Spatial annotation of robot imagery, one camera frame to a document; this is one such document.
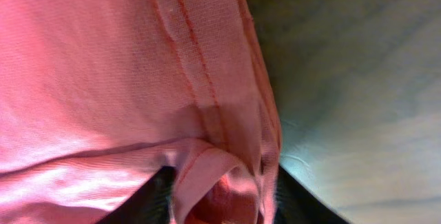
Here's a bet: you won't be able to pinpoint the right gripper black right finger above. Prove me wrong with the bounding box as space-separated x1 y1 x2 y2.
274 165 349 224

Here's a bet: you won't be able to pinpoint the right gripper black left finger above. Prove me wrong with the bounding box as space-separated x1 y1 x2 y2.
96 166 176 224

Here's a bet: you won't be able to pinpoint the red soccer t-shirt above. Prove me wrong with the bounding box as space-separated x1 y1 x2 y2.
1 0 281 223

